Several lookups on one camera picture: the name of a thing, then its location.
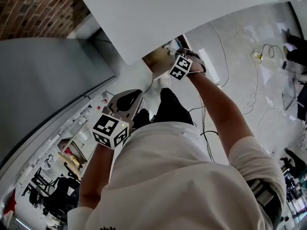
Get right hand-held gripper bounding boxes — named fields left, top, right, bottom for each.
left=168, top=47, right=207, bottom=81

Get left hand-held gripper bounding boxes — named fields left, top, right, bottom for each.
left=92, top=88, right=144, bottom=150

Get person's left forearm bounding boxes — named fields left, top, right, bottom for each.
left=78, top=142, right=116, bottom=210

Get person's right forearm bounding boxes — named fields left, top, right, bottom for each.
left=188, top=71, right=255, bottom=153

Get person's white shoe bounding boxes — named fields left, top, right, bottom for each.
left=159, top=75, right=172, bottom=89

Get person's black trousers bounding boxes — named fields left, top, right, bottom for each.
left=132, top=88, right=194, bottom=129

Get white cabinet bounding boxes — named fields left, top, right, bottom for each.
left=74, top=0, right=304, bottom=66

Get round yellow wooden stool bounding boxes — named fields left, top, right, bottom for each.
left=57, top=151, right=82, bottom=169

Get white socket with yellow plug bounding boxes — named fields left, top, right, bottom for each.
left=251, top=51, right=265, bottom=62

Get large grey cabinet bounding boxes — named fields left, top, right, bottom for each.
left=0, top=37, right=120, bottom=168

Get white metal shelf rack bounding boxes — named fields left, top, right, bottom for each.
left=13, top=97, right=96, bottom=185

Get person's white shirt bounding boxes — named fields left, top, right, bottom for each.
left=66, top=122, right=287, bottom=230

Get white cabinet cable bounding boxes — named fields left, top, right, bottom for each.
left=209, top=21, right=230, bottom=89

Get black power strip cable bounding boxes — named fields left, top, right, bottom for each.
left=188, top=97, right=220, bottom=163

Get thin white looped cable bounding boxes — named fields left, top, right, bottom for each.
left=241, top=56, right=261, bottom=116

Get short black socket cable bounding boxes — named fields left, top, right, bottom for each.
left=260, top=44, right=276, bottom=58

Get grey shoulder strap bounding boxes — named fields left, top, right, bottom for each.
left=248, top=178, right=283, bottom=230

